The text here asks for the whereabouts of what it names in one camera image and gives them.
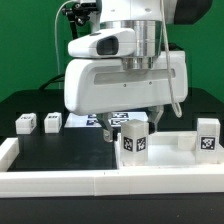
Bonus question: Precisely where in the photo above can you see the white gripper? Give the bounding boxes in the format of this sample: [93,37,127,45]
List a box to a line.
[64,51,187,142]

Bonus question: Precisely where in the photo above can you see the white square tabletop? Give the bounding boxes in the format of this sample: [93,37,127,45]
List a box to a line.
[115,131,224,168]

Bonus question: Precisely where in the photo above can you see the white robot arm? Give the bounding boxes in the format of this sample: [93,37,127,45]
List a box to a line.
[64,0,213,142]

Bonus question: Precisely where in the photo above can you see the white sheet with fiducial tags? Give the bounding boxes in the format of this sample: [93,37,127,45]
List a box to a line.
[65,112,148,128]

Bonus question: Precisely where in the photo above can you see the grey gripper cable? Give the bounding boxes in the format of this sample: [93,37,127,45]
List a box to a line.
[159,0,184,119]

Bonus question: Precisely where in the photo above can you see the black cables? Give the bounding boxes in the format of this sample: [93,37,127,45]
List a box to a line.
[39,72,68,91]

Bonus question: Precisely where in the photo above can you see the white U-shaped fence wall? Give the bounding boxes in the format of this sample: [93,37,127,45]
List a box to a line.
[0,138,224,198]

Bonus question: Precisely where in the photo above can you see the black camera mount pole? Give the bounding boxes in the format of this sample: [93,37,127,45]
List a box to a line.
[62,2,98,39]

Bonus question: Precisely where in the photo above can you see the white cable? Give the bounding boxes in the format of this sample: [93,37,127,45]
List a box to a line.
[54,0,76,89]

